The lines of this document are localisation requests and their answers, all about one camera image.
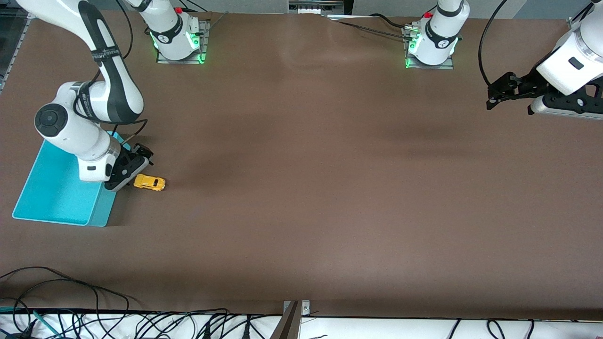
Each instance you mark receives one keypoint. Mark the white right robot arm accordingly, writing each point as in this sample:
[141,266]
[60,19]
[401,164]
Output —
[61,127]

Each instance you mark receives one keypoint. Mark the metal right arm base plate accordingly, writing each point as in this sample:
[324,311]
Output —
[206,42]

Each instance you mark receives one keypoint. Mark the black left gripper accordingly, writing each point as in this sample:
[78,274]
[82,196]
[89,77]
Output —
[526,83]

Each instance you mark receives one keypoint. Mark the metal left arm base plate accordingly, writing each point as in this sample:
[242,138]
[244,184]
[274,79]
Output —
[448,65]

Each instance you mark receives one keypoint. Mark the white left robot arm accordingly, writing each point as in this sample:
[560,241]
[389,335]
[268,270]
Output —
[570,61]

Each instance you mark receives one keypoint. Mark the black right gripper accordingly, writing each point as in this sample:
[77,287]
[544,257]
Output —
[126,156]

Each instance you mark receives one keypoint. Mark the yellow beetle toy car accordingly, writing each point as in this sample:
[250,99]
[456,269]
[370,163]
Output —
[150,182]

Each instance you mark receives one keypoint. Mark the grey power strip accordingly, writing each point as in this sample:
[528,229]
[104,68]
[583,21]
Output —
[315,7]

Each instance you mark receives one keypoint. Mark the grey metal clamp bracket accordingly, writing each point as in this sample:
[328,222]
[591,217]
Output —
[289,320]

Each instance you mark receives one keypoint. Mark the teal plastic bin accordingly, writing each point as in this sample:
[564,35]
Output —
[52,193]

